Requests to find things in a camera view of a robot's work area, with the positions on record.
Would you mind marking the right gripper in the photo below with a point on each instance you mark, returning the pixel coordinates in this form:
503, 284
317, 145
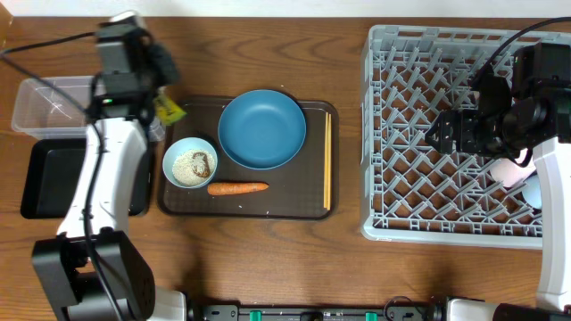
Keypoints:
464, 143

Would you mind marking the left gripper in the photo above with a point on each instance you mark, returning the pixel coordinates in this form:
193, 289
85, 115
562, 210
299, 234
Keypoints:
158, 58

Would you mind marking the pink cup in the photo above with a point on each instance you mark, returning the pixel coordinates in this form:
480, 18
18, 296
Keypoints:
509, 173

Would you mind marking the light blue cup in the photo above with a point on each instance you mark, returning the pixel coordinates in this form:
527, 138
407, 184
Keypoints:
532, 192

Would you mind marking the dark blue plate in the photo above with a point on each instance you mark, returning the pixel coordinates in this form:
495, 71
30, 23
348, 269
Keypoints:
262, 129

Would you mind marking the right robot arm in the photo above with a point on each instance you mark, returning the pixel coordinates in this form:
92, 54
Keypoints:
529, 113

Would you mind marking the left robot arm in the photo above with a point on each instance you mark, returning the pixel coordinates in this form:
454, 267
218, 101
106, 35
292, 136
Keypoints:
91, 270

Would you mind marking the grey dishwasher rack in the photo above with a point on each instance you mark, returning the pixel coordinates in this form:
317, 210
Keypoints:
409, 191

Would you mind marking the light blue rice bowl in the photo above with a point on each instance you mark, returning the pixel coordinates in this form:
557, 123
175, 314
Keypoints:
176, 162

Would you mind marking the brown food piece in bowl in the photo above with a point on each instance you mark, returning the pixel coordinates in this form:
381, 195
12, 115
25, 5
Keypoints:
200, 164

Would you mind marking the clear plastic bin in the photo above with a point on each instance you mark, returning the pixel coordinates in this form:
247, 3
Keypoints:
43, 114

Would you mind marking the orange carrot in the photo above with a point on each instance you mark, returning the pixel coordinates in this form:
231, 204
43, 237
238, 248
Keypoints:
233, 188

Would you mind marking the black plastic tray bin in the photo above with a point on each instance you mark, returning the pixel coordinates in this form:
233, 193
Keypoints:
53, 174

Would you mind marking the right wooden chopstick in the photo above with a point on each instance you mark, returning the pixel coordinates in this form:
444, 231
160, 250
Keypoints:
328, 192

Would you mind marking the wooden chopstick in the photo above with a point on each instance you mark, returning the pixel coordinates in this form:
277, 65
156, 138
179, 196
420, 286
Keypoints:
328, 192
326, 162

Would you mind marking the left wooden chopstick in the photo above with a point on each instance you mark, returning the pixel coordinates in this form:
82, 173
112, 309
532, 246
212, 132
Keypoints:
326, 162

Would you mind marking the dark brown serving tray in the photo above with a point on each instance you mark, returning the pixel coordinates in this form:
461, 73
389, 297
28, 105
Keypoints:
296, 189

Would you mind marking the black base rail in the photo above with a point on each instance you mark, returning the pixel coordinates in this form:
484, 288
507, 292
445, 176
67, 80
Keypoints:
395, 312

